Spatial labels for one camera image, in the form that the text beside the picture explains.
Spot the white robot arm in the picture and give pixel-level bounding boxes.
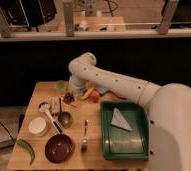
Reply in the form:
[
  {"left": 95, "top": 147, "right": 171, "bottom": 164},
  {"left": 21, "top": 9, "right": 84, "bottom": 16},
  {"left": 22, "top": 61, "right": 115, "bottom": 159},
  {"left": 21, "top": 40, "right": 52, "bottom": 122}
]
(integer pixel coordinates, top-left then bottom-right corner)
[{"left": 69, "top": 53, "right": 191, "bottom": 171}]

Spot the purple bowl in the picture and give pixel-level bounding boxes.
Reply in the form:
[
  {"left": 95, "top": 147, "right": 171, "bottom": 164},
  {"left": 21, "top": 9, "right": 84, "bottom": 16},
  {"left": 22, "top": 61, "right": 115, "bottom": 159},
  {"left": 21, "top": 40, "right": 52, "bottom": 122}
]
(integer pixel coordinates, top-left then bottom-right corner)
[{"left": 45, "top": 134, "right": 74, "bottom": 163}]

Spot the yellow banana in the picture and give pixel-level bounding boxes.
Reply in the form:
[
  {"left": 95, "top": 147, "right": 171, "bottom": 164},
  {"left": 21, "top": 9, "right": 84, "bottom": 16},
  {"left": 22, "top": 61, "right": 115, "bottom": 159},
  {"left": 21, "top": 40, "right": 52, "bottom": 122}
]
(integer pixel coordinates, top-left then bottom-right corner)
[{"left": 81, "top": 87, "right": 94, "bottom": 100}]

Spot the orange peach fruit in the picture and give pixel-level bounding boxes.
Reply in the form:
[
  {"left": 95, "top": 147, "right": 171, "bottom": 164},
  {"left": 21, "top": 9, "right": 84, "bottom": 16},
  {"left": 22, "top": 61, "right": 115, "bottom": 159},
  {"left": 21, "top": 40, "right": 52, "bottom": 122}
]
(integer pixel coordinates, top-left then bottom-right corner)
[{"left": 90, "top": 91, "right": 100, "bottom": 102}]

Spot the green cup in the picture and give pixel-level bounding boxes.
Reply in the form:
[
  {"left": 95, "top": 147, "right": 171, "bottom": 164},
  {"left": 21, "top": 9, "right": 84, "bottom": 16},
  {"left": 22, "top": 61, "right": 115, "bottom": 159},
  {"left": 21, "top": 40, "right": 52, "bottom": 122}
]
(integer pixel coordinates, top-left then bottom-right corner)
[{"left": 56, "top": 80, "right": 68, "bottom": 94}]

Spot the wooden block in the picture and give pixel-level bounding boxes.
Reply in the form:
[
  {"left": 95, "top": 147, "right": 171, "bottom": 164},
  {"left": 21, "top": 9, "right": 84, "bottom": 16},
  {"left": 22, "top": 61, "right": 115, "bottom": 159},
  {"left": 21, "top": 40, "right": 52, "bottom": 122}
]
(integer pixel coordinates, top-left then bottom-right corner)
[{"left": 51, "top": 97, "right": 60, "bottom": 116}]

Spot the blue sponge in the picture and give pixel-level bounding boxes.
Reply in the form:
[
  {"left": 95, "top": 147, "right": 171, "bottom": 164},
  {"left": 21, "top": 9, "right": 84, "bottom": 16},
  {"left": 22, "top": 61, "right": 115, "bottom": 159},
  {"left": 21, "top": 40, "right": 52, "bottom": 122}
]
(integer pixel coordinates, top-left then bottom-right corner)
[{"left": 96, "top": 86, "right": 108, "bottom": 95}]

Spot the metal measuring cup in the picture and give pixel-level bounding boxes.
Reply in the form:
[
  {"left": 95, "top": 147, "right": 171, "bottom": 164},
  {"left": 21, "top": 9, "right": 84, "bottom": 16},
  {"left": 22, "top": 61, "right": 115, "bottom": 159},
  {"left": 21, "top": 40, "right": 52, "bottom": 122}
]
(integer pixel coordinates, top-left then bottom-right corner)
[{"left": 58, "top": 99, "right": 71, "bottom": 129}]

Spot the white dish brush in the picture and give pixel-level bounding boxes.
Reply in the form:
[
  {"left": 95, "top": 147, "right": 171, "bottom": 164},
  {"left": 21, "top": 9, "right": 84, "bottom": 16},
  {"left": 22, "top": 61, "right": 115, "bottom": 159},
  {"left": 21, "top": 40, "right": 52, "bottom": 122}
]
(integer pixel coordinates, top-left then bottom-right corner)
[{"left": 39, "top": 102, "right": 62, "bottom": 133}]

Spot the silver fork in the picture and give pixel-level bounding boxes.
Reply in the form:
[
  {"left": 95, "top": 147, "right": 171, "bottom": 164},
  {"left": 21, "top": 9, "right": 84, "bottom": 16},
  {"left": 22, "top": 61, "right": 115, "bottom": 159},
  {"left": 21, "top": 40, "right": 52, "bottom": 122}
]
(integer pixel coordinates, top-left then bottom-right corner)
[{"left": 81, "top": 120, "right": 89, "bottom": 152}]

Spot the grey folded cloth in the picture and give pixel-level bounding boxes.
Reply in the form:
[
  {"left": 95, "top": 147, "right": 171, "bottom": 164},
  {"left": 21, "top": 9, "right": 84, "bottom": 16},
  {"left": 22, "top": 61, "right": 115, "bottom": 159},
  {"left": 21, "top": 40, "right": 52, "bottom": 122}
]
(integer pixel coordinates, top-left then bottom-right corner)
[{"left": 111, "top": 108, "right": 132, "bottom": 131}]

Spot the white round container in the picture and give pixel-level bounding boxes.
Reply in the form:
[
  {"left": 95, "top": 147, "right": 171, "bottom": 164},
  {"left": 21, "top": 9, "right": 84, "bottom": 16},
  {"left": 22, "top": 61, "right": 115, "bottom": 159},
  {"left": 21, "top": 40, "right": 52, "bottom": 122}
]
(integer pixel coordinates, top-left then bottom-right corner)
[{"left": 28, "top": 117, "right": 47, "bottom": 136}]

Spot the green plastic tray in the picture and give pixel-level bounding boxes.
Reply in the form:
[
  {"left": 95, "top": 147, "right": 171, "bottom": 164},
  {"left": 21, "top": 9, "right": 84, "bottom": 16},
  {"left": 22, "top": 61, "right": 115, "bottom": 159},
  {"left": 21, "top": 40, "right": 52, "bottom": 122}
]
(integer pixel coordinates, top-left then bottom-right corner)
[{"left": 100, "top": 101, "right": 149, "bottom": 160}]

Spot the green chili pepper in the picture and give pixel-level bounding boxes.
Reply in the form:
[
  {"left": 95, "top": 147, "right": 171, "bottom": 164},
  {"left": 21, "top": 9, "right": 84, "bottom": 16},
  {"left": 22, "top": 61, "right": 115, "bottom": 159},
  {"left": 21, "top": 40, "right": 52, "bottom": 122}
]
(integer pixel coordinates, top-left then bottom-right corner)
[{"left": 17, "top": 139, "right": 35, "bottom": 165}]

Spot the black cable left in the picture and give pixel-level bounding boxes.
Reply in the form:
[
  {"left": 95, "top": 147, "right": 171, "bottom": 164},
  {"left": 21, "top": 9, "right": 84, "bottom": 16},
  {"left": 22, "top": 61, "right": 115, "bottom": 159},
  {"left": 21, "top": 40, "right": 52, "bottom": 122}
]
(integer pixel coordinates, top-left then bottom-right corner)
[{"left": 0, "top": 110, "right": 17, "bottom": 142}]

